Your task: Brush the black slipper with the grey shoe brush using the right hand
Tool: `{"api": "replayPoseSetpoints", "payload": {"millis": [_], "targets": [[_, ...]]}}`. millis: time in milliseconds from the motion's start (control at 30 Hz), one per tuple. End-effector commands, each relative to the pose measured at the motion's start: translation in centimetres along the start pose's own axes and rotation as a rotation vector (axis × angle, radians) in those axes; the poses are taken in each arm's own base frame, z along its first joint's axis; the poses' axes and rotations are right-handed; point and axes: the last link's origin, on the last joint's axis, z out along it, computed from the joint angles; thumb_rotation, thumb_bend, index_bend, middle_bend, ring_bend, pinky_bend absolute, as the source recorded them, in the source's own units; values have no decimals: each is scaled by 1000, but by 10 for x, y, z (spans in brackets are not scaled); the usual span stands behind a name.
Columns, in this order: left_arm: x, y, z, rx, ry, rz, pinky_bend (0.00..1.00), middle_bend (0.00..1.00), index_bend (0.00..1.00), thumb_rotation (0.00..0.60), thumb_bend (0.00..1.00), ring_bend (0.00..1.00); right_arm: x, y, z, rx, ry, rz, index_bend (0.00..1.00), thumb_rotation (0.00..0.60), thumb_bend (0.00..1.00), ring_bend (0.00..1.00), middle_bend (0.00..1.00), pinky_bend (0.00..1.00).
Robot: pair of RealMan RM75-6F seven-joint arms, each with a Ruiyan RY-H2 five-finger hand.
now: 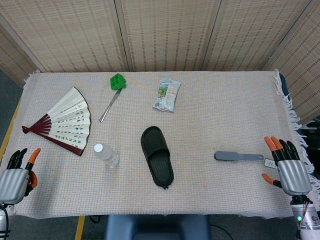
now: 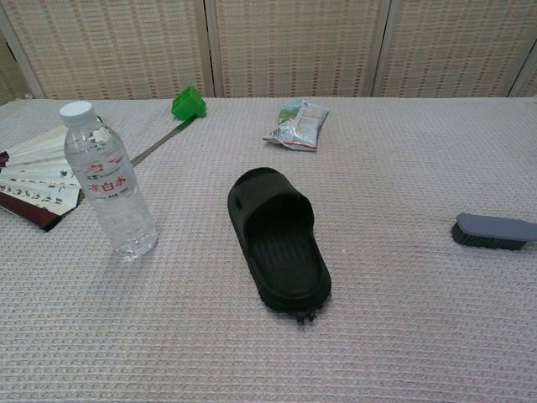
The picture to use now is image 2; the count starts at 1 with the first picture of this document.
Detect black rubber slipper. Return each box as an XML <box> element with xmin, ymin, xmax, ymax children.
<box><xmin>227</xmin><ymin>166</ymin><xmax>334</xmax><ymax>329</ymax></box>

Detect grey scrubbing brush black bristles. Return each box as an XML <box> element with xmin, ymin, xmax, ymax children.
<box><xmin>451</xmin><ymin>212</ymin><xmax>537</xmax><ymax>252</ymax></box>

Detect silver foil snack packet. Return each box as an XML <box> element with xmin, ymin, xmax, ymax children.
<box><xmin>263</xmin><ymin>98</ymin><xmax>330</xmax><ymax>152</ymax></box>

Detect long flat stick green end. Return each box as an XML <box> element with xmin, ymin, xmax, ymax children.
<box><xmin>130</xmin><ymin>116</ymin><xmax>197</xmax><ymax>168</ymax></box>

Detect clear plastic water bottle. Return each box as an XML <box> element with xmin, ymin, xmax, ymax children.
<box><xmin>59</xmin><ymin>101</ymin><xmax>159</xmax><ymax>262</ymax></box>

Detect pale waffle-weave tablecloth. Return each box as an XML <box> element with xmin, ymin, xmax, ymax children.
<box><xmin>0</xmin><ymin>97</ymin><xmax>537</xmax><ymax>403</ymax></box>

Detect woven folding screen panel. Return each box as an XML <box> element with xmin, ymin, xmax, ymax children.
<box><xmin>0</xmin><ymin>0</ymin><xmax>213</xmax><ymax>101</ymax></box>
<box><xmin>0</xmin><ymin>29</ymin><xmax>45</xmax><ymax>106</ymax></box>
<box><xmin>205</xmin><ymin>0</ymin><xmax>394</xmax><ymax>99</ymax></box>
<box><xmin>373</xmin><ymin>0</ymin><xmax>537</xmax><ymax>98</ymax></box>

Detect paper folding fan with calligraphy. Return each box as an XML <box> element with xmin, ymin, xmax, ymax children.
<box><xmin>0</xmin><ymin>123</ymin><xmax>91</xmax><ymax>233</ymax></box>

